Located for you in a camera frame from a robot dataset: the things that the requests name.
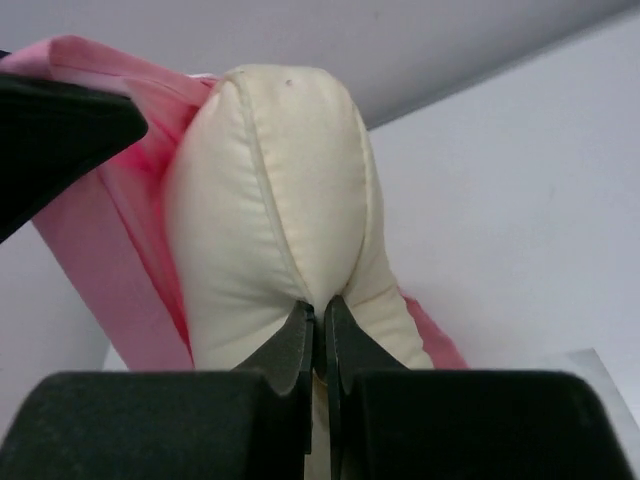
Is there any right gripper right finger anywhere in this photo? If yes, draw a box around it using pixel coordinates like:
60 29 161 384
325 296 414 398

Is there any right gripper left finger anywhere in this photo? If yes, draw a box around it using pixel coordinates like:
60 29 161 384
234 301 315 398

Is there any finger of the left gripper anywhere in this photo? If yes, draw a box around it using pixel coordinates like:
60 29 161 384
1 48 148 239

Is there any pink satin pillowcase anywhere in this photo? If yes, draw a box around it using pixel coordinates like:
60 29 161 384
27 35 465 370

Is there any cream white pillow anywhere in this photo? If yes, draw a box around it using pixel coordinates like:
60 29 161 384
163 63 436 480

